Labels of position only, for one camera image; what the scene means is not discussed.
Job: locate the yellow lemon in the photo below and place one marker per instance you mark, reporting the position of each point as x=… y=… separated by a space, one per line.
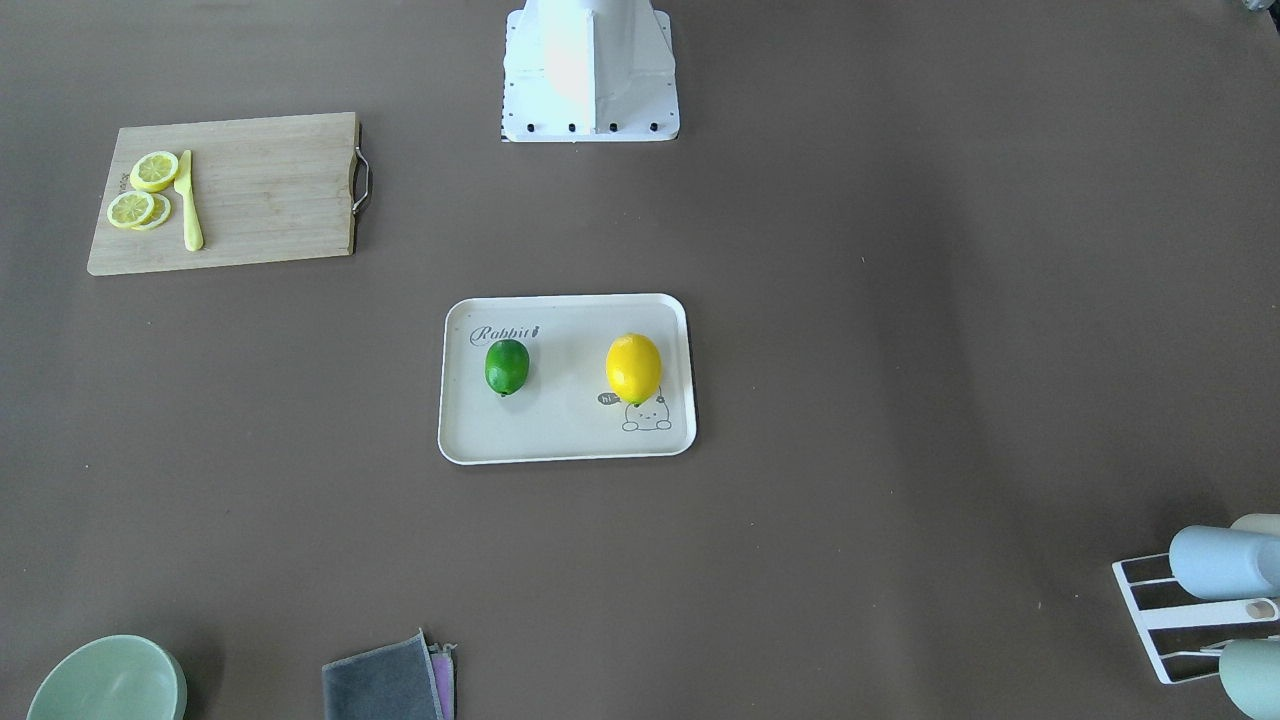
x=633 y=368

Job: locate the green lime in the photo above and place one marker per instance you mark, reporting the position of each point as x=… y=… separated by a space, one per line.
x=507 y=366

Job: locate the cream rabbit tray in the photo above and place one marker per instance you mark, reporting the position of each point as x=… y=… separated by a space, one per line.
x=566 y=410

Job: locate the grey folded cloth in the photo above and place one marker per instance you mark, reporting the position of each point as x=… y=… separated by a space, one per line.
x=412 y=679

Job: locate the bamboo cutting board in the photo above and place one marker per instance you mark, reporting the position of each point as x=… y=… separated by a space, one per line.
x=266 y=190

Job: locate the yellow plastic knife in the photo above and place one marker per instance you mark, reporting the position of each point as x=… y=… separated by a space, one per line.
x=193 y=236

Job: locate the lemon slice behind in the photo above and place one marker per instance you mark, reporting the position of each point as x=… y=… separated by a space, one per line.
x=159 y=214

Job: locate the lemon slice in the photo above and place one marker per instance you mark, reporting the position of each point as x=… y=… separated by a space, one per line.
x=159 y=214
x=154 y=172
x=131 y=209

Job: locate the lemon slice lower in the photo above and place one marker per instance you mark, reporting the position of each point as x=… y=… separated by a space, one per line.
x=154 y=172

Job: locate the lemon slice upper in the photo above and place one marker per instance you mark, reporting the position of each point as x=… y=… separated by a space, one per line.
x=131 y=209

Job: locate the mint green bowl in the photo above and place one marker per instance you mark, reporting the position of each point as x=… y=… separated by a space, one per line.
x=115 y=677

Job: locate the light blue plastic cup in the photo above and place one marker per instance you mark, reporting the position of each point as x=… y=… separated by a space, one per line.
x=1219 y=564

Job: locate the mint green plastic cup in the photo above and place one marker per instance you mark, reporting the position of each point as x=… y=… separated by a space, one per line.
x=1249 y=673

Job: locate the white bracket with knobs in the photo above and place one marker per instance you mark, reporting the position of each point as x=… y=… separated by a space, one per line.
x=589 y=71

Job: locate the white wire cup rack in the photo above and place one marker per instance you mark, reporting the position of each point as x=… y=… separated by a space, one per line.
x=1182 y=635

